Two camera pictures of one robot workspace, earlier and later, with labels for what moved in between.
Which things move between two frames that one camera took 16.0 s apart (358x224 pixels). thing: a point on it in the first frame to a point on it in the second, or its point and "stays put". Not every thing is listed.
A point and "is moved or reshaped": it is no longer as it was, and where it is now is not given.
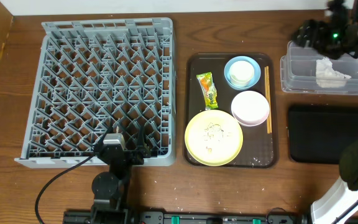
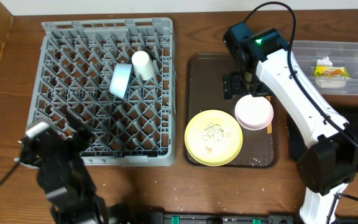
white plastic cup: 241,73 is moved or reshaped
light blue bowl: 256,76 is moved or reshaped
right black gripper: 310,37 to 233,86
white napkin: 326,76 stays put
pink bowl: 250,108 is moved or reshaped
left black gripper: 124,154 to 74,140
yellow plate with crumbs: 214,137 stays put
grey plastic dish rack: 97,77 stays put
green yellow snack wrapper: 209,90 to 332,72
